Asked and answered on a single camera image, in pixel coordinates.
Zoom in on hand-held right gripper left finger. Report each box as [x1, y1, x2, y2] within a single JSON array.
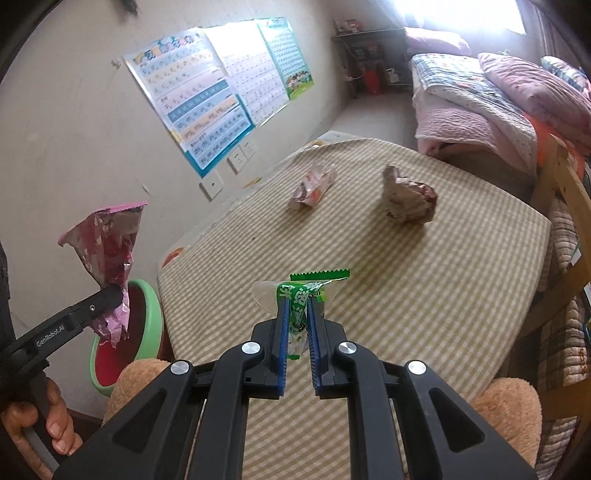
[[53, 295, 291, 480]]

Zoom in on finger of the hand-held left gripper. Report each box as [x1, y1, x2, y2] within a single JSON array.
[[65, 284, 132, 331]]

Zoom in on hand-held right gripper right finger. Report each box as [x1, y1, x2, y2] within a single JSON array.
[[306, 298, 539, 480]]

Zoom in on green basin with red inside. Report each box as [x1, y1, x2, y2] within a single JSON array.
[[89, 279, 164, 398]]

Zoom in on green snack wrapper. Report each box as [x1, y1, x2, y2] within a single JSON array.
[[254, 268, 352, 361]]

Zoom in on pink foil wrapper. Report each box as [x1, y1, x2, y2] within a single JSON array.
[[58, 200, 148, 346]]

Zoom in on person's left hand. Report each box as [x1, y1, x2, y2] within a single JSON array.
[[0, 377, 84, 457]]

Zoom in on pink white snack wrapper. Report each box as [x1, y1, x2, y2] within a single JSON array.
[[289, 166, 338, 210]]

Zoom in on brown crumpled wrapper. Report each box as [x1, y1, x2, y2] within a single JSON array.
[[381, 165, 437, 224]]

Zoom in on brown plush trousers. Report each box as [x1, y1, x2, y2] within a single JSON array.
[[102, 357, 543, 469]]

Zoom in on patchwork quilt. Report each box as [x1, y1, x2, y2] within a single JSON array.
[[538, 198, 591, 480]]

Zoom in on pink quilt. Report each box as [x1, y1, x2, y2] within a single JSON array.
[[416, 105, 506, 158]]

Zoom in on red container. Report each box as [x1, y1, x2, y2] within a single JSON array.
[[364, 65, 384, 96]]

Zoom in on white dotted quilt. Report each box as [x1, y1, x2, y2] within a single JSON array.
[[413, 87, 539, 174]]

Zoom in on black metal shelf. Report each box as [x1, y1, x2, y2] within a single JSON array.
[[331, 28, 413, 99]]

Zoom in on orange cloth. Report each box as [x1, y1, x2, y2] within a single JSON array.
[[526, 113, 588, 172]]

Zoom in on pink pillow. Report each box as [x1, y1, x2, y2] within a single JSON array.
[[404, 27, 472, 57]]

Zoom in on plaid pillow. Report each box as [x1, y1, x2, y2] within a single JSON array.
[[540, 55, 591, 99]]

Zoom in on white wall outlet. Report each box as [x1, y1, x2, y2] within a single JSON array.
[[199, 170, 225, 202]]

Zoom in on blue bordered wall poster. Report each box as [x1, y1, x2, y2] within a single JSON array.
[[122, 28, 257, 179]]

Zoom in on white wall poster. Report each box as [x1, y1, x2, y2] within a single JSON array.
[[203, 25, 289, 127]]

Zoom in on wooden bed frame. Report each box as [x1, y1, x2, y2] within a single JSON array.
[[508, 136, 591, 372]]

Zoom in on green bordered wall poster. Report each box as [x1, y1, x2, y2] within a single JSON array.
[[256, 17, 316, 101]]

